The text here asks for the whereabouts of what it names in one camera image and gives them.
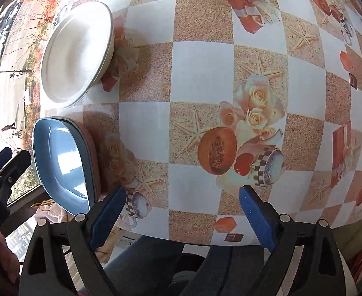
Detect blue plate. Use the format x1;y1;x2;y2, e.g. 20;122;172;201
32;117;96;216

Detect pink plate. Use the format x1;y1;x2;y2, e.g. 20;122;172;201
66;117;102;198

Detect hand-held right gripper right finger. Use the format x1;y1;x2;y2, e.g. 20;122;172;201
238;185;356;296

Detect window frame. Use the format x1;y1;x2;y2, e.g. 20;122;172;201
7;183;46;205

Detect checkered printed tablecloth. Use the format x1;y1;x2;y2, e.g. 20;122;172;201
39;0;362;246

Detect person's left hand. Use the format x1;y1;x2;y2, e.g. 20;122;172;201
0;231;22;296

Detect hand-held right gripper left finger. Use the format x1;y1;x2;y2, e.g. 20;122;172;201
18;186;128;296

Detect person's legs in jeans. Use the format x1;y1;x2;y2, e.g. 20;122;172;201
102;236;269;296

